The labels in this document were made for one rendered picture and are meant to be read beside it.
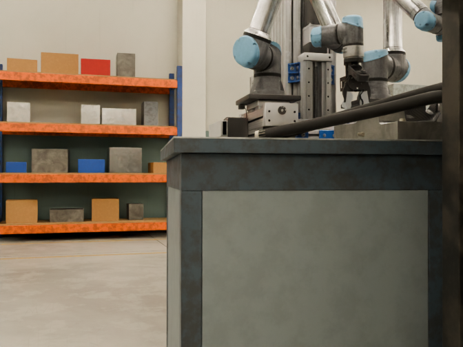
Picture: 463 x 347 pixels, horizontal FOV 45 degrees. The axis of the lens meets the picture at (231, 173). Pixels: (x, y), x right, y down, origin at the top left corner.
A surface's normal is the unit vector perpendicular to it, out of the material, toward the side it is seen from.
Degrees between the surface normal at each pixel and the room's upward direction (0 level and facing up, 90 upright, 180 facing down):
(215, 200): 90
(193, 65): 90
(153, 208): 90
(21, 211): 90
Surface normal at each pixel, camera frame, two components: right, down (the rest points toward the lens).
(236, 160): 0.17, 0.00
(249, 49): -0.56, 0.11
